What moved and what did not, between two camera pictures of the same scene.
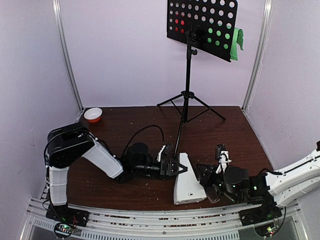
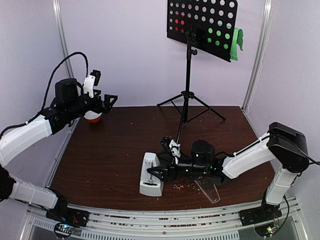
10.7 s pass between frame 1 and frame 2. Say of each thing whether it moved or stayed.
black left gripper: moved
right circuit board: stayed
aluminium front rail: stayed
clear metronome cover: stayed
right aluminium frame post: stayed
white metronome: moved
